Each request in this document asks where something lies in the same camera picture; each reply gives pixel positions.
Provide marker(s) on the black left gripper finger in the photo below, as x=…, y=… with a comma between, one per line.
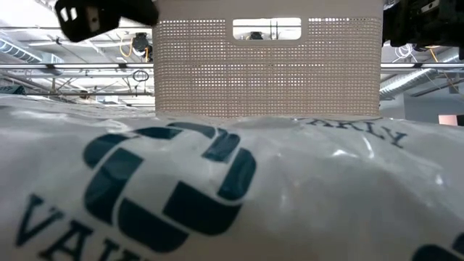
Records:
x=141, y=11

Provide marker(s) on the white printed plastic package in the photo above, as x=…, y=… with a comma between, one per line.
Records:
x=290, y=188

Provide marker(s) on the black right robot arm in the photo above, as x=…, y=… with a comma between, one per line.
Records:
x=424, y=21

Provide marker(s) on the white perforated plastic basket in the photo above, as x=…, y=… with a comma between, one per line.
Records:
x=268, y=79

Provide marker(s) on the silver ceiling beam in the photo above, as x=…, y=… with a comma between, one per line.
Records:
x=72, y=66

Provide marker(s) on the silver air duct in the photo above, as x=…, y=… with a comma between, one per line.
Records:
x=406, y=84
x=14, y=50

